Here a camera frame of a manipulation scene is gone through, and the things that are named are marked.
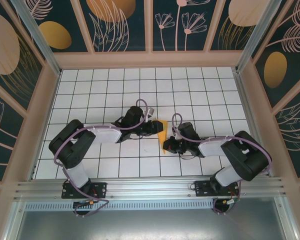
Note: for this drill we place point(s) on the yellow oval wall panel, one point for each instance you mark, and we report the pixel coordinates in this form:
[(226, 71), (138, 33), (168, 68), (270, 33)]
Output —
[(55, 35)]

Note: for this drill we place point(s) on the aluminium mounting rail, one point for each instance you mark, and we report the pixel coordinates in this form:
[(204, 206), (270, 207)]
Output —
[(150, 188)]

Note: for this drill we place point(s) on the three flowers wall panel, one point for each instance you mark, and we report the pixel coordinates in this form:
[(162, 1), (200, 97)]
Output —
[(190, 15)]

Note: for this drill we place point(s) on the grey metal sheet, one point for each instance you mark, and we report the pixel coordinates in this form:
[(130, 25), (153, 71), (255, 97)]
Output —
[(150, 225)]

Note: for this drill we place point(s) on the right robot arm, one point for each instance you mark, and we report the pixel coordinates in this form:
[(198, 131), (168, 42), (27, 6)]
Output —
[(250, 160)]

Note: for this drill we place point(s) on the leaf outline wall panel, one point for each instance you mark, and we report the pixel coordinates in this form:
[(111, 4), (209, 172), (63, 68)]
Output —
[(295, 130)]

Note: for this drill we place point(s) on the aluminium side rail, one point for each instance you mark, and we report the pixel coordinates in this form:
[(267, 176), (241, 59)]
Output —
[(252, 125)]

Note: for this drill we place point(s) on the yellow power connector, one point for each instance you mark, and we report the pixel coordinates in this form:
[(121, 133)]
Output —
[(91, 202), (226, 201)]

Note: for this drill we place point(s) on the feather and oval wall panel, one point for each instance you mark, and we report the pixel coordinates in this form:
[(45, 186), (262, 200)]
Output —
[(290, 50)]

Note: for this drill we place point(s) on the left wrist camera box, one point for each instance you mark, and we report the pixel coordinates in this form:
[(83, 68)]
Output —
[(150, 112)]

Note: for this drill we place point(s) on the yellow paper sheet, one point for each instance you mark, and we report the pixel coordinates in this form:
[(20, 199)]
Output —
[(163, 140)]

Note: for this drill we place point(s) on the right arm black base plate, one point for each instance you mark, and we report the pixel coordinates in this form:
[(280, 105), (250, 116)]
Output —
[(202, 188)]

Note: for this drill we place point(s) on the single flower wall panel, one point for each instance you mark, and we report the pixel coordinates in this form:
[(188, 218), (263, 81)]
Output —
[(2, 140)]

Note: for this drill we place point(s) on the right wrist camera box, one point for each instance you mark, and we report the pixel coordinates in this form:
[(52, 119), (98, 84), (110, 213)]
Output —
[(175, 135)]

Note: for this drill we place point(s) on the pale disc wall panel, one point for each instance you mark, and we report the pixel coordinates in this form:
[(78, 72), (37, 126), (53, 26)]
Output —
[(240, 12), (2, 50)]

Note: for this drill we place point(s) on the aluminium corner post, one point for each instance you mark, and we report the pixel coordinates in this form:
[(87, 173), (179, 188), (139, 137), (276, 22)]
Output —
[(255, 32), (40, 42)]

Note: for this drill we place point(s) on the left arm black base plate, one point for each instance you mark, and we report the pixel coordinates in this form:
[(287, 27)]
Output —
[(100, 190)]

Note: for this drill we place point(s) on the orange circle leaf wall panel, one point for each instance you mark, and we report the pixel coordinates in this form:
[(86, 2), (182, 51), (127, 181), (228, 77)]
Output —
[(110, 15)]

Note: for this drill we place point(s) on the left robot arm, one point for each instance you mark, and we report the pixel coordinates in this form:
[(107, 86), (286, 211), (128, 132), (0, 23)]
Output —
[(70, 150)]

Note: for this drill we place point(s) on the aluminium frame bar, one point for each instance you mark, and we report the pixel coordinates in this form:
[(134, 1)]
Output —
[(287, 220), (13, 225)]

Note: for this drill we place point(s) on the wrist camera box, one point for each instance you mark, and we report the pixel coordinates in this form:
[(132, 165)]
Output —
[(150, 112), (175, 135)]

